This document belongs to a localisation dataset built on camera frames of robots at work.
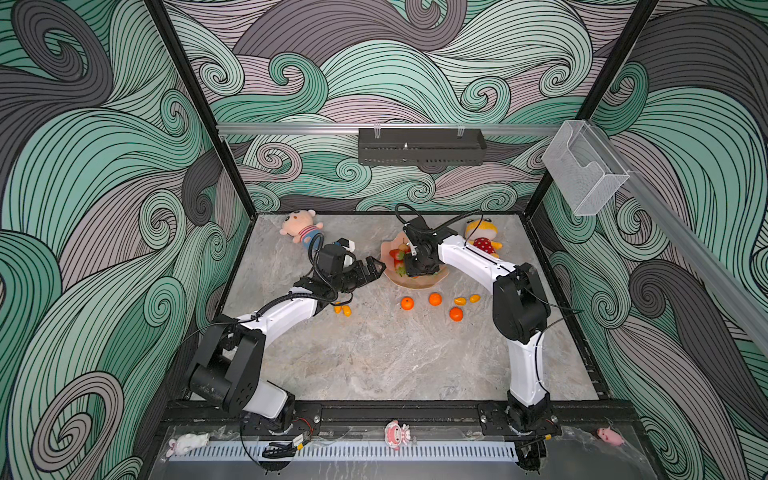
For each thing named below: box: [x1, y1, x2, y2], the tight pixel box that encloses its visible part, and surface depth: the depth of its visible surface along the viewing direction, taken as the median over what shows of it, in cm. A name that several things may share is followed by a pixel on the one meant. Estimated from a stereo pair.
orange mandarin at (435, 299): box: [428, 292, 443, 307], surface depth 97 cm
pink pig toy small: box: [597, 426, 625, 446], surface depth 71 cm
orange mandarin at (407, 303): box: [401, 296, 415, 311], surface depth 94 cm
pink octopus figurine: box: [384, 420, 411, 451], surface depth 70 cm
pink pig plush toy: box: [279, 209, 324, 249], surface depth 109 cm
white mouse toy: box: [166, 432, 210, 457], surface depth 69 cm
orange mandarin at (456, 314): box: [449, 306, 463, 322], surface depth 92 cm
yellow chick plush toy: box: [464, 220, 503, 259], surface depth 109 cm
